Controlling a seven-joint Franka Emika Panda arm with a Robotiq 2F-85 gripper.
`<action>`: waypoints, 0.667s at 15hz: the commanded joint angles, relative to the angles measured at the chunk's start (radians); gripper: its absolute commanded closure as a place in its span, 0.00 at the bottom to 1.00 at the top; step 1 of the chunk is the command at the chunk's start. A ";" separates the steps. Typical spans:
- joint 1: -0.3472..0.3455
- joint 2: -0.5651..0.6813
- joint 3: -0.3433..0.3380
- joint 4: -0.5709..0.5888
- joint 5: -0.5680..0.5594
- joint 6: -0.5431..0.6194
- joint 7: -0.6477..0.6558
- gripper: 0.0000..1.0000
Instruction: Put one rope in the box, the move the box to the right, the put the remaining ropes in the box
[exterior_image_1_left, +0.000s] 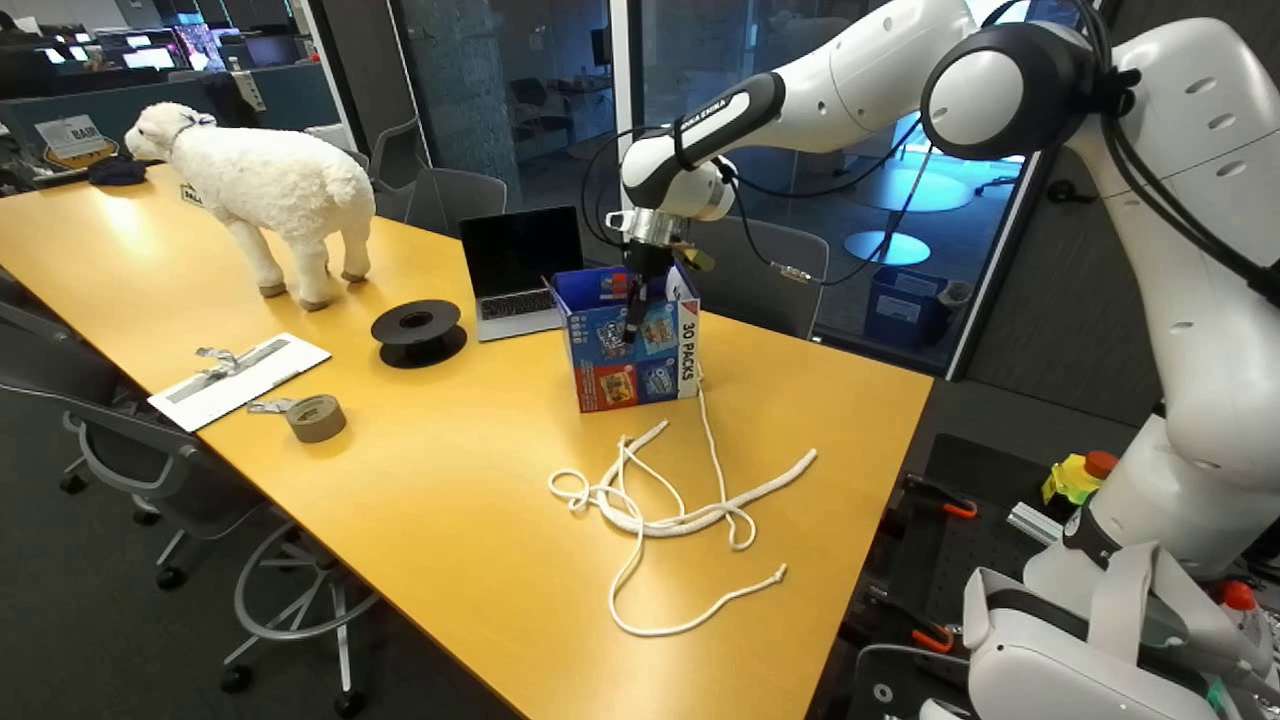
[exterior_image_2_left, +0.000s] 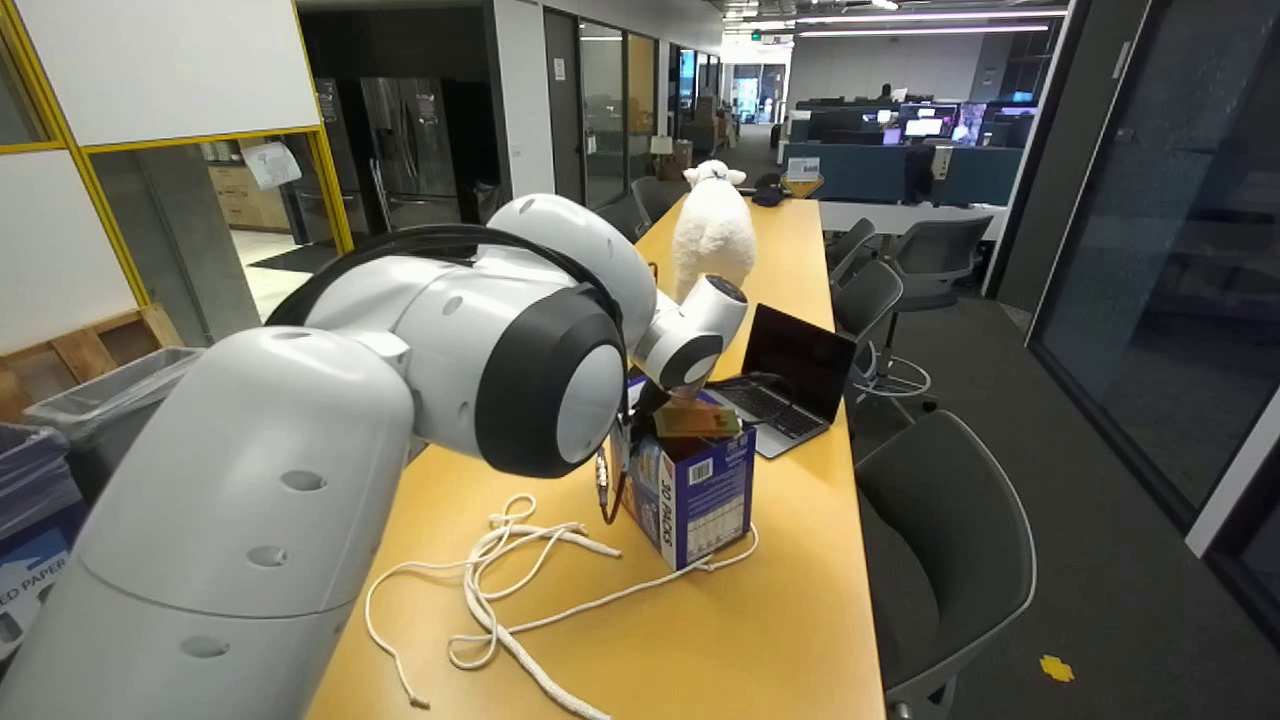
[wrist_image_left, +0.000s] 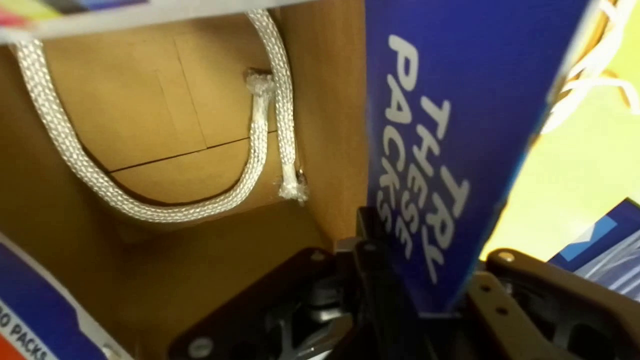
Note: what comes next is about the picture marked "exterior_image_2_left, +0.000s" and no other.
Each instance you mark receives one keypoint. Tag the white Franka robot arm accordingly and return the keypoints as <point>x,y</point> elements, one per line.
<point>265,504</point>

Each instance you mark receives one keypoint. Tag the blue snack carton box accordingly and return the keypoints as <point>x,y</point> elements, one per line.
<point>692,500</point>

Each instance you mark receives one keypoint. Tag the small black pouch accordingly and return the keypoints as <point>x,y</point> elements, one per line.
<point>768,191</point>

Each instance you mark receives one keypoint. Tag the white panel with yellow frame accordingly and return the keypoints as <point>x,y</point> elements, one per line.
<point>163,66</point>

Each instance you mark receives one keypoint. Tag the blue box with white label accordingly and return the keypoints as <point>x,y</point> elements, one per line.
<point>27,563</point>

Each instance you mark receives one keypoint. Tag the wooden pallet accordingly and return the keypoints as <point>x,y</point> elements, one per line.
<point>81,353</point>

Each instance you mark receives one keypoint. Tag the white desk sign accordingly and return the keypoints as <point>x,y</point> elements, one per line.
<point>800,174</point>

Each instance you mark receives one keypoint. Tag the grey plastic bin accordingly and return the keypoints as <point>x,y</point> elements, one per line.
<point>121,393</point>

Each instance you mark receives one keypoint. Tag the ceiling light strip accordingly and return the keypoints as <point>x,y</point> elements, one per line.
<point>922,26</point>

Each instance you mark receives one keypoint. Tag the dark blue office divider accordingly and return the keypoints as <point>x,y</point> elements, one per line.
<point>864,174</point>

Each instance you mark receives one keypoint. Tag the stack of dark blue packs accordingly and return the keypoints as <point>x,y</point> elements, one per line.
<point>32,472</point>

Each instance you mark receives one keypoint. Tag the dark grey office chair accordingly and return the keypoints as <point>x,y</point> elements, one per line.
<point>847,244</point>
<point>662,196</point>
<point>933,533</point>
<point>632,218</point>
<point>940,244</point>
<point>864,295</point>

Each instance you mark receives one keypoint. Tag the grey open laptop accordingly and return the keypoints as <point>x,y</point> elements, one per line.
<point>795,366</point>

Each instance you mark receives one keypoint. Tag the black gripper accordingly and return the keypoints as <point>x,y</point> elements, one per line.
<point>671,402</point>

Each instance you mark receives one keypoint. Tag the white toy sheep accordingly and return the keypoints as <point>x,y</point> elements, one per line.
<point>715,221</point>

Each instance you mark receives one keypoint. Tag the paper note on glass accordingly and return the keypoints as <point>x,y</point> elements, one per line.
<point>271,163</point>

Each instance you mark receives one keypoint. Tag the yellow floor sticker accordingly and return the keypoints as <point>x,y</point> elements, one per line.
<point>1055,670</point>

